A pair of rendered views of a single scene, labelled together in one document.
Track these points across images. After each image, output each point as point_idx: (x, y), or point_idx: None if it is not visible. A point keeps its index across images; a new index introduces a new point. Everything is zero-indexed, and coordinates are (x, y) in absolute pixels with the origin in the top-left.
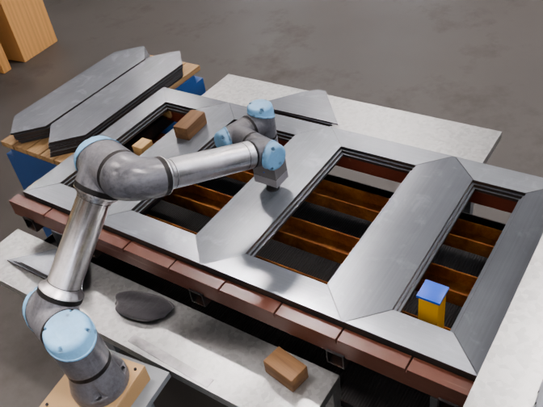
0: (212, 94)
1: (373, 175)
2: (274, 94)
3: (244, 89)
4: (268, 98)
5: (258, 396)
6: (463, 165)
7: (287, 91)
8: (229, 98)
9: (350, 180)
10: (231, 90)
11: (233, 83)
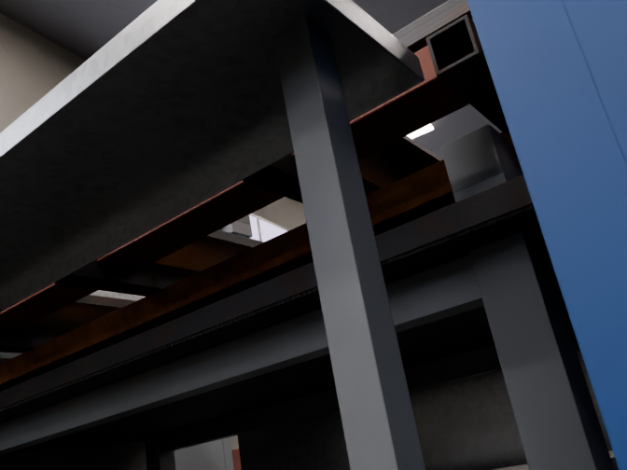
0: (340, 39)
1: (67, 305)
2: (107, 118)
3: (206, 59)
4: (137, 128)
5: None
6: None
7: (56, 124)
8: (277, 85)
9: (51, 370)
10: (261, 48)
11: (245, 7)
